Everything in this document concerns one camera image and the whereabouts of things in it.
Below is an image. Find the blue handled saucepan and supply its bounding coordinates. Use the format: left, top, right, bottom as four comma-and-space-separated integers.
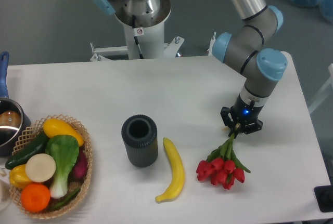
1, 51, 31, 157

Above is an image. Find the green cucumber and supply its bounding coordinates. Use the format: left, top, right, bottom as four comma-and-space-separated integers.
5, 131, 49, 170

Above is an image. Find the dark grey ribbed vase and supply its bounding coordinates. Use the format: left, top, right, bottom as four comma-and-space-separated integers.
121, 114, 158, 167

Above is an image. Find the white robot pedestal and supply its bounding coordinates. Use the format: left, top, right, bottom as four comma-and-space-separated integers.
89, 5, 217, 62

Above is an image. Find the red tulip bouquet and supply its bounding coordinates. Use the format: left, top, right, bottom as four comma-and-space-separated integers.
196, 123, 251, 190

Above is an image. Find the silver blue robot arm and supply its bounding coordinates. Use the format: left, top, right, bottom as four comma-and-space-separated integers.
92, 0, 288, 136

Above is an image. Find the white frame at right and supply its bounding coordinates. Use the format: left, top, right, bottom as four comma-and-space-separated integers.
308, 63, 332, 114

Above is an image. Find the white round radish slice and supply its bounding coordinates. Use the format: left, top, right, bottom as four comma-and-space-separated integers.
25, 153, 56, 182

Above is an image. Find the green chili pepper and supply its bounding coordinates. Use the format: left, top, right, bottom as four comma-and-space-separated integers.
49, 188, 81, 212

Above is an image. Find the purple eggplant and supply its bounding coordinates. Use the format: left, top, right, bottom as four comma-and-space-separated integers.
71, 149, 88, 180

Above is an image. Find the white plate at left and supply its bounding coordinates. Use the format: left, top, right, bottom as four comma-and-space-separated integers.
0, 180, 11, 211

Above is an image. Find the black device at edge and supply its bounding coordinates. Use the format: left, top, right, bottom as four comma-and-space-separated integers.
314, 185, 332, 213

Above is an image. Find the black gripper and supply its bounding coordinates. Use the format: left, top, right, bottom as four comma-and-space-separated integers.
220, 95, 263, 138

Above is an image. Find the orange fruit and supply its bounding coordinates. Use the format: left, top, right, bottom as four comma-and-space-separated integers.
20, 183, 50, 213

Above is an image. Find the yellow bell pepper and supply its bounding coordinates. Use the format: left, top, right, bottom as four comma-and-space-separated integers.
9, 164, 33, 189

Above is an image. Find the green bok choy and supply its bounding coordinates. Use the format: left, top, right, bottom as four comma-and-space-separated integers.
45, 135, 79, 199

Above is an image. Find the yellow squash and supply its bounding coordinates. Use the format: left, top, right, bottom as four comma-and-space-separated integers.
43, 118, 84, 147

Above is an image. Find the woven wicker basket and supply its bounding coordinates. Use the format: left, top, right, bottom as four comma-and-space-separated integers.
10, 114, 93, 220

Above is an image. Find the white garlic clove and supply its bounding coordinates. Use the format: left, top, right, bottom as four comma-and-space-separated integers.
0, 168, 7, 177

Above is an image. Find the yellow banana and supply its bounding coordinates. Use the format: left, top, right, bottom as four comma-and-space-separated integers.
155, 137, 185, 203

